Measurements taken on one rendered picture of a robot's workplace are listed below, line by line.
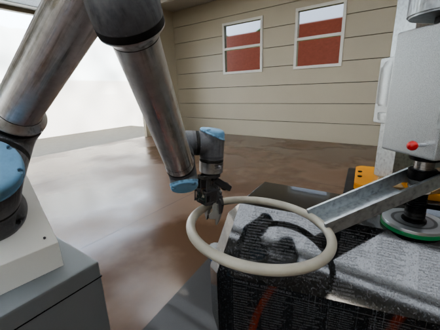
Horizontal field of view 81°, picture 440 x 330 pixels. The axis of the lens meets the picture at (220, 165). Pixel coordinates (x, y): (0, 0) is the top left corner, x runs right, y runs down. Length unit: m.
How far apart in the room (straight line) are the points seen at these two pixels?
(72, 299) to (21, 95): 0.62
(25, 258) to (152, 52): 0.73
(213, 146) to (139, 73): 0.48
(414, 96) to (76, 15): 1.00
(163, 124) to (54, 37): 0.27
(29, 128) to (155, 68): 0.46
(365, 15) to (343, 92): 1.68
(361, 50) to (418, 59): 6.18
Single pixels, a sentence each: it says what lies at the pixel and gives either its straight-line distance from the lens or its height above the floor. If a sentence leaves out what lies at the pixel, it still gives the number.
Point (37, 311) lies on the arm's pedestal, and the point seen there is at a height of 0.80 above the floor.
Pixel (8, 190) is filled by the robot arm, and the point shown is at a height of 1.18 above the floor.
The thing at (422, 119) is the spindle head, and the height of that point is 1.28.
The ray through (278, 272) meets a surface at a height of 0.95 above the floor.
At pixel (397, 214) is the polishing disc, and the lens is 1.32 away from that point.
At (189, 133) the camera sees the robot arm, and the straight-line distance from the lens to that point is 0.92.
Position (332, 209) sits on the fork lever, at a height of 0.94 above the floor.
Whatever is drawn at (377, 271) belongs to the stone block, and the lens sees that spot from 1.19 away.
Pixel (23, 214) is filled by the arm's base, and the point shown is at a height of 1.05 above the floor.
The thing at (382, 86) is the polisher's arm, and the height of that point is 1.38.
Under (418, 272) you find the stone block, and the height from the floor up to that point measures 0.76.
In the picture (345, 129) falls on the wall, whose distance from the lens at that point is 7.35.
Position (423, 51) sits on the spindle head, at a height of 1.49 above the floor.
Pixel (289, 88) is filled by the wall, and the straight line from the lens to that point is 7.66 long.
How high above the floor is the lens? 1.39
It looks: 16 degrees down
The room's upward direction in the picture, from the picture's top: 2 degrees counter-clockwise
